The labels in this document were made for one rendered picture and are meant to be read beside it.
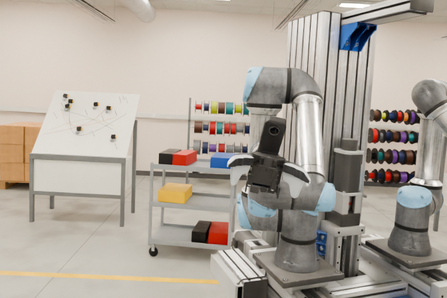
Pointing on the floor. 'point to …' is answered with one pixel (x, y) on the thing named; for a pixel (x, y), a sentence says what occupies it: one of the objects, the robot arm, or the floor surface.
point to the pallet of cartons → (16, 151)
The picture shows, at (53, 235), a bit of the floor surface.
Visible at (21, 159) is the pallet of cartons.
